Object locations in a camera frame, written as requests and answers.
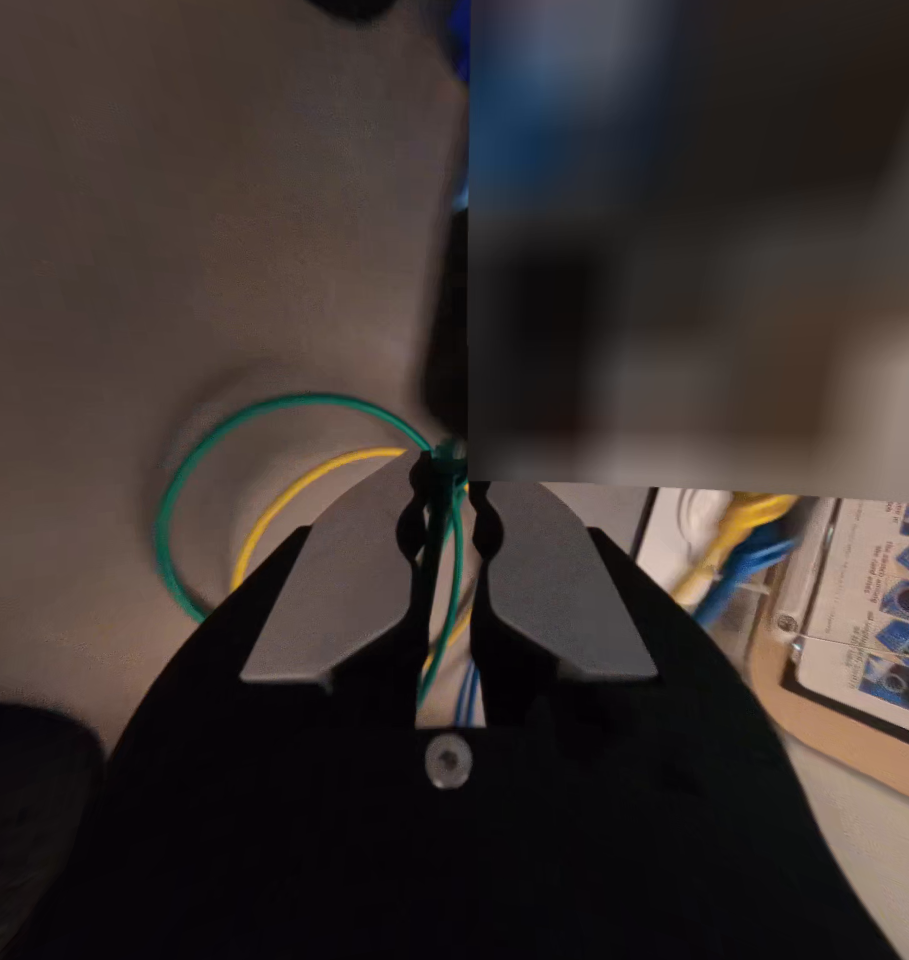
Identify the white board stand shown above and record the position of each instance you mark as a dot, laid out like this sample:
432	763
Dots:
657	555

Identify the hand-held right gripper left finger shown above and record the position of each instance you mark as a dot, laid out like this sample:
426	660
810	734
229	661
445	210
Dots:
334	585

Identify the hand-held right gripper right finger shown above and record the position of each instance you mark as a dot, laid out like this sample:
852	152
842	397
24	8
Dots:
559	585

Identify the instruction poster board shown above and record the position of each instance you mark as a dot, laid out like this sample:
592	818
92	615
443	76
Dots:
874	600

